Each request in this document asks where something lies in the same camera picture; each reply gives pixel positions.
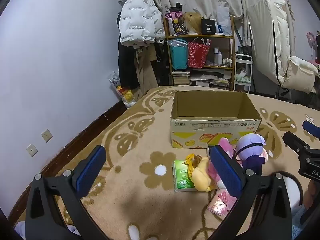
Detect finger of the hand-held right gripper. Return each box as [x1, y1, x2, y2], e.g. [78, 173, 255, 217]
[302, 120, 320, 139]
[283, 131, 313, 156]

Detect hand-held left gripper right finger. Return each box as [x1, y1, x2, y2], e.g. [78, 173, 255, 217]
[209, 145, 293, 240]

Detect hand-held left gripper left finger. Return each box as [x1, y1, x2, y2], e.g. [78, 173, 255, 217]
[25, 145, 110, 240]

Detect pink plush toy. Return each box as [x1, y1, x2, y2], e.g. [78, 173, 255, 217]
[206, 137, 242, 200]

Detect yellow plush toy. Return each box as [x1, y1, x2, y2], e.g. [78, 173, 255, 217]
[184, 154, 218, 192]

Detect pink tissue packet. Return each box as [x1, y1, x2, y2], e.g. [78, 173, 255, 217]
[207, 190, 238, 217]

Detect purple-haired plush doll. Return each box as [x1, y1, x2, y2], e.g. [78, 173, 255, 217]
[234, 133, 269, 175]

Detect green tissue pack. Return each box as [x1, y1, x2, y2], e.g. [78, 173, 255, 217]
[172, 159, 198, 192]

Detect cardboard box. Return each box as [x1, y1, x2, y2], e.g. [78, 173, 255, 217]
[170, 91, 262, 148]

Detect person's right hand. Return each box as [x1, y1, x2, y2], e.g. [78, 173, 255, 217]
[303, 180, 320, 209]

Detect white plush with dark ear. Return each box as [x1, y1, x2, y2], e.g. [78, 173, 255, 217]
[271, 170, 304, 208]

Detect beige flower blanket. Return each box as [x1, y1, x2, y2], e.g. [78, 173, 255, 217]
[7, 85, 320, 240]

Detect plastic bag with yellow toys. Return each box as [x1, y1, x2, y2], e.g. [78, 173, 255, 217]
[109, 71, 138, 108]

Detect white green plush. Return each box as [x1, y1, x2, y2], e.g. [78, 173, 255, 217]
[236, 67, 250, 83]

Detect pile of books and papers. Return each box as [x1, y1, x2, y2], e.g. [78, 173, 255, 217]
[190, 69, 232, 89]

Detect pink desk fan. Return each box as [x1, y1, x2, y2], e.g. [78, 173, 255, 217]
[306, 31, 319, 57]

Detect white cart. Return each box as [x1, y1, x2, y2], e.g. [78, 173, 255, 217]
[234, 54, 253, 92]

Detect stack of books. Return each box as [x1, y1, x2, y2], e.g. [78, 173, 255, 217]
[171, 69, 191, 85]

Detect white bedding pile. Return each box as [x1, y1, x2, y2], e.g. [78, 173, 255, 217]
[247, 0, 319, 93]

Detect beige trousers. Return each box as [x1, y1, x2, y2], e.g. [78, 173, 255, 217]
[134, 44, 160, 100]

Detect black hanging garment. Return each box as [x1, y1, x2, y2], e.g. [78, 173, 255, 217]
[154, 39, 172, 86]
[117, 12, 140, 90]

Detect red gift bag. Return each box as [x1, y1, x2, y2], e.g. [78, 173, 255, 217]
[187, 39, 211, 68]

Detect teal bag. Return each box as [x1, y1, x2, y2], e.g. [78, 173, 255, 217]
[167, 39, 188, 70]

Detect wooden shelf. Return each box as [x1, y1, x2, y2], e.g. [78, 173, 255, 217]
[164, 12, 237, 90]

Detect black box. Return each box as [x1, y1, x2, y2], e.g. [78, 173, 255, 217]
[201, 19, 217, 35]

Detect blonde wig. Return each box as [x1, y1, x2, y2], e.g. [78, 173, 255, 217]
[182, 12, 203, 35]

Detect purple printed bag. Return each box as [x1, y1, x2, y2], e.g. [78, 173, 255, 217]
[165, 4, 187, 37]

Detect white puffer jacket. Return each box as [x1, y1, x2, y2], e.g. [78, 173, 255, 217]
[119, 0, 165, 47]

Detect wall socket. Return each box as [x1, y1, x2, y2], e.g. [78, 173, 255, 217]
[41, 129, 53, 142]
[26, 144, 38, 157]

